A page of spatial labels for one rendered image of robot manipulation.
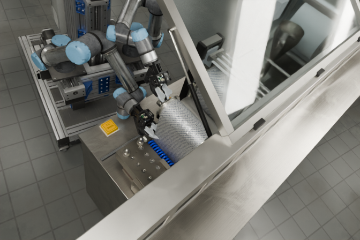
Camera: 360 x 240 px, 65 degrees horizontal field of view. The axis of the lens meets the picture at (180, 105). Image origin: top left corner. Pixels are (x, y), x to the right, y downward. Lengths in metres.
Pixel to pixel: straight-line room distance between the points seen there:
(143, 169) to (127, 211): 0.74
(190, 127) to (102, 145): 0.57
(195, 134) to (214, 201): 0.36
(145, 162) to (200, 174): 0.71
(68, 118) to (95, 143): 0.97
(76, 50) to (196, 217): 0.97
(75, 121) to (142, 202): 1.89
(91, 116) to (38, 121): 0.51
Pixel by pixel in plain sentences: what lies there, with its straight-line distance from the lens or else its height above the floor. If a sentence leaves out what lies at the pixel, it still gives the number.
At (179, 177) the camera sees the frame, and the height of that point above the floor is 1.65.
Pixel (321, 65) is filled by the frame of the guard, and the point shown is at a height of 1.67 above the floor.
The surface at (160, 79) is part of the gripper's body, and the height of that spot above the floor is 1.36.
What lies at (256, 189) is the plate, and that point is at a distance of 1.06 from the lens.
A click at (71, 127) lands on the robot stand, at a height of 0.23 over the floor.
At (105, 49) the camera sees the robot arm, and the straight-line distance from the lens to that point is 1.59.
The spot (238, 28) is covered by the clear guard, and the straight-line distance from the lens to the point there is 0.95.
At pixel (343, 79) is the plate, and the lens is 1.71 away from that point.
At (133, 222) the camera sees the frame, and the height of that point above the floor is 1.65.
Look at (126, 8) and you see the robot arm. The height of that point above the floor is 1.42.
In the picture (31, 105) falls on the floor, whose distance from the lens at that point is 2.95.
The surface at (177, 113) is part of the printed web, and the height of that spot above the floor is 1.31.
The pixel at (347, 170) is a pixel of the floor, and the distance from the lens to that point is 3.51.
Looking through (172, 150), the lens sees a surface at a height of 1.10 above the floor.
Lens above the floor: 2.32
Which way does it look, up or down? 51 degrees down
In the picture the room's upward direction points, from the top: 20 degrees clockwise
